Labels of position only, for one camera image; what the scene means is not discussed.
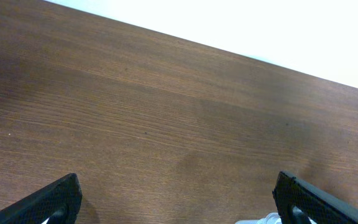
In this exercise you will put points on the dark bottle white cap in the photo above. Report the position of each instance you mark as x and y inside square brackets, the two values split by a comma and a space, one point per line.
[271, 218]

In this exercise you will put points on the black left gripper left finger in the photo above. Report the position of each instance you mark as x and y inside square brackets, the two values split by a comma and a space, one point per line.
[58, 202]

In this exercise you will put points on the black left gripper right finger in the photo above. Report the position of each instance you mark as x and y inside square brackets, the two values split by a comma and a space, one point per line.
[298, 201]

